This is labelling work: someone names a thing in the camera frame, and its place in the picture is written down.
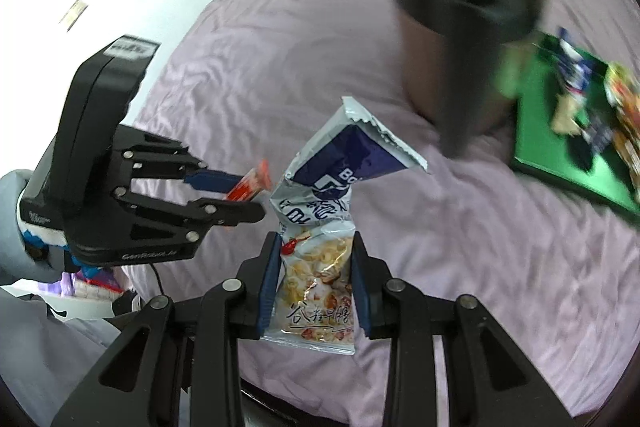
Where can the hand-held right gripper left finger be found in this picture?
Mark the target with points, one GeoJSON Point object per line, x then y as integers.
{"type": "Point", "coordinates": [267, 292]}

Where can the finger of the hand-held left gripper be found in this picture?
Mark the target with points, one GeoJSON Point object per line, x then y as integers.
{"type": "Point", "coordinates": [210, 180]}
{"type": "Point", "coordinates": [220, 212]}

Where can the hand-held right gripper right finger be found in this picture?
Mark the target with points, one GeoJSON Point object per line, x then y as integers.
{"type": "Point", "coordinates": [361, 297]}

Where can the small red snack packet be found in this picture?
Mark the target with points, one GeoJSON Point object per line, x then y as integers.
{"type": "Point", "coordinates": [247, 187]}

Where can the blue and white snack packet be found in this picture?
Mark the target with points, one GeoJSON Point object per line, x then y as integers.
{"type": "Point", "coordinates": [575, 67]}
{"type": "Point", "coordinates": [320, 287]}

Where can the green metal tray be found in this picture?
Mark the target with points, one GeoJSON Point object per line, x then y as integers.
{"type": "Point", "coordinates": [540, 147]}

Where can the dark blue snack packet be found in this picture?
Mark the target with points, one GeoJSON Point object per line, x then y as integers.
{"type": "Point", "coordinates": [597, 137]}

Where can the person's left forearm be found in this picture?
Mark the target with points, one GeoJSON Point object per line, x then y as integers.
{"type": "Point", "coordinates": [15, 217]}

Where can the purple bed sheet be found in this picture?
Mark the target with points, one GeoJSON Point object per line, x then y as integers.
{"type": "Point", "coordinates": [450, 257]}

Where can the purple and red package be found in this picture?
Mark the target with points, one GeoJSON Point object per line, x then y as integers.
{"type": "Point", "coordinates": [90, 282]}

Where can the person's grey clothing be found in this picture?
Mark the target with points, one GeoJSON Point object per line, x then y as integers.
{"type": "Point", "coordinates": [40, 357]}

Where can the colourful yellow snack packet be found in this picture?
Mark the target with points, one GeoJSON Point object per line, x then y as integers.
{"type": "Point", "coordinates": [625, 92]}

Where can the small wall sticker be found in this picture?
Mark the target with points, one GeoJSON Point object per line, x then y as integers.
{"type": "Point", "coordinates": [74, 13]}

